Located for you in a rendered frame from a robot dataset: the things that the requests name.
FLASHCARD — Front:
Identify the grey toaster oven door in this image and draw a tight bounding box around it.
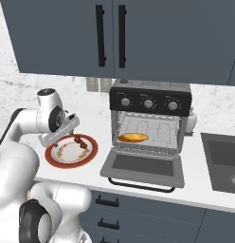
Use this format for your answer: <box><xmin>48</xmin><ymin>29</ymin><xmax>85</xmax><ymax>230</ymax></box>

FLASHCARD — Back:
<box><xmin>99</xmin><ymin>147</ymin><xmax>186</xmax><ymax>190</ymax></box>

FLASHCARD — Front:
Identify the black cupboard door handle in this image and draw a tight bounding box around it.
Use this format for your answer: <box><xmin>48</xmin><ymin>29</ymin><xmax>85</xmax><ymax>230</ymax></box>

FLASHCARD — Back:
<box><xmin>95</xmin><ymin>4</ymin><xmax>107</xmax><ymax>68</ymax></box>
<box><xmin>117</xmin><ymin>4</ymin><xmax>128</xmax><ymax>69</ymax></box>

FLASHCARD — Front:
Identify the black toaster oven door handle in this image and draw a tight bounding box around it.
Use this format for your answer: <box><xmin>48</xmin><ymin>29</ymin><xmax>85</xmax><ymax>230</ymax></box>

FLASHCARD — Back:
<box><xmin>107</xmin><ymin>177</ymin><xmax>176</xmax><ymax>194</ymax></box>

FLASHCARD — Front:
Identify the orange baguette bread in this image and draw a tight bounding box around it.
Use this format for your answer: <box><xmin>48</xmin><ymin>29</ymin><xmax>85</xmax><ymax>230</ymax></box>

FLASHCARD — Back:
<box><xmin>117</xmin><ymin>132</ymin><xmax>150</xmax><ymax>144</ymax></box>

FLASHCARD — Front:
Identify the grey toaster oven knob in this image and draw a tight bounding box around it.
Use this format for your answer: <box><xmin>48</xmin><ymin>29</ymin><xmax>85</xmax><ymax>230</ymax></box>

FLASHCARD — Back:
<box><xmin>120</xmin><ymin>97</ymin><xmax>132</xmax><ymax>107</ymax></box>
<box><xmin>167</xmin><ymin>100</ymin><xmax>180</xmax><ymax>111</ymax></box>
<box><xmin>143</xmin><ymin>98</ymin><xmax>154</xmax><ymax>109</ymax></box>

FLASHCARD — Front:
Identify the brown kebab skewer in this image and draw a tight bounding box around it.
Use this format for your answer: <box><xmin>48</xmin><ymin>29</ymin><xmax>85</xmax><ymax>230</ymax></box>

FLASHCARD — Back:
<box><xmin>73</xmin><ymin>134</ymin><xmax>90</xmax><ymax>152</ymax></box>

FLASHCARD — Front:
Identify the blue grey lower cupboard door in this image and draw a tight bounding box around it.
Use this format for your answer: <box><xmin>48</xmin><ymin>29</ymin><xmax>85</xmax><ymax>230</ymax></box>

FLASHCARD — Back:
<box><xmin>194</xmin><ymin>208</ymin><xmax>235</xmax><ymax>243</ymax></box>

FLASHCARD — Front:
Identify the wire toaster oven rack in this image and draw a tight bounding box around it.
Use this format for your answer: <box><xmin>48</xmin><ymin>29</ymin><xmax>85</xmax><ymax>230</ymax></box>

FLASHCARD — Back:
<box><xmin>113</xmin><ymin>110</ymin><xmax>182</xmax><ymax>156</ymax></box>

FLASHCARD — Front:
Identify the black grey toaster oven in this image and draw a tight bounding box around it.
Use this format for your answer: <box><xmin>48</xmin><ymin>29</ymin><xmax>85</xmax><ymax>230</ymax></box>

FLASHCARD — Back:
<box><xmin>108</xmin><ymin>78</ymin><xmax>193</xmax><ymax>157</ymax></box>

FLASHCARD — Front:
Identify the beige wall socket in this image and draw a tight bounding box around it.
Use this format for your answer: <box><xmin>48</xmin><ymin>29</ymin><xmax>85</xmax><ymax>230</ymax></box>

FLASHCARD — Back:
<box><xmin>85</xmin><ymin>77</ymin><xmax>115</xmax><ymax>94</ymax></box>

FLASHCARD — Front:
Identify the white jar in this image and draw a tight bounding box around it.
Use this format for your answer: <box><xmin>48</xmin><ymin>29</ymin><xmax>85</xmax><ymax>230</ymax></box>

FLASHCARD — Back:
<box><xmin>184</xmin><ymin>106</ymin><xmax>199</xmax><ymax>137</ymax></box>

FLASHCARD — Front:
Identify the black drawer handle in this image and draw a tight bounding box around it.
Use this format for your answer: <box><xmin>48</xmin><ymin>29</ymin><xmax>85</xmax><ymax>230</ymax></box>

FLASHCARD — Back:
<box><xmin>95</xmin><ymin>195</ymin><xmax>120</xmax><ymax>209</ymax></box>
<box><xmin>97</xmin><ymin>217</ymin><xmax>120</xmax><ymax>231</ymax></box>
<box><xmin>99</xmin><ymin>236</ymin><xmax>120</xmax><ymax>243</ymax></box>

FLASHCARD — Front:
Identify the dark grey sink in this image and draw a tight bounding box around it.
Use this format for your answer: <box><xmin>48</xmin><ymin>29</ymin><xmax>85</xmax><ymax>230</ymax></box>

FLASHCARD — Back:
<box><xmin>200</xmin><ymin>132</ymin><xmax>235</xmax><ymax>195</ymax></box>

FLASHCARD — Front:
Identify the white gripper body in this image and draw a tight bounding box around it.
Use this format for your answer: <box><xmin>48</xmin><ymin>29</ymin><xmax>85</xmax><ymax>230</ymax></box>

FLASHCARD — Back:
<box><xmin>38</xmin><ymin>115</ymin><xmax>81</xmax><ymax>149</ymax></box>

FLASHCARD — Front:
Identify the blue grey drawer front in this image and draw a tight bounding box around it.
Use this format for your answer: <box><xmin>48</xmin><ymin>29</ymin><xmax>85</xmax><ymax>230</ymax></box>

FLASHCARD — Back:
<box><xmin>79</xmin><ymin>205</ymin><xmax>203</xmax><ymax>243</ymax></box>
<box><xmin>90</xmin><ymin>189</ymin><xmax>207</xmax><ymax>226</ymax></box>

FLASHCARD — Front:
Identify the red rimmed white plate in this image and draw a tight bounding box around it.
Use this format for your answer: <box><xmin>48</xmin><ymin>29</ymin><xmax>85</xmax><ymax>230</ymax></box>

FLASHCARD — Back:
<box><xmin>45</xmin><ymin>133</ymin><xmax>99</xmax><ymax>170</ymax></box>

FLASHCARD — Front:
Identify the blue grey cupboard door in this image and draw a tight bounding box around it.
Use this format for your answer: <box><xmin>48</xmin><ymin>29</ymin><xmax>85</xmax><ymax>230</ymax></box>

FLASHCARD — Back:
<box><xmin>112</xmin><ymin>0</ymin><xmax>235</xmax><ymax>86</ymax></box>
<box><xmin>227</xmin><ymin>56</ymin><xmax>235</xmax><ymax>87</ymax></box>
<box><xmin>194</xmin><ymin>208</ymin><xmax>235</xmax><ymax>243</ymax></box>
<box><xmin>0</xmin><ymin>0</ymin><xmax>115</xmax><ymax>79</ymax></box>

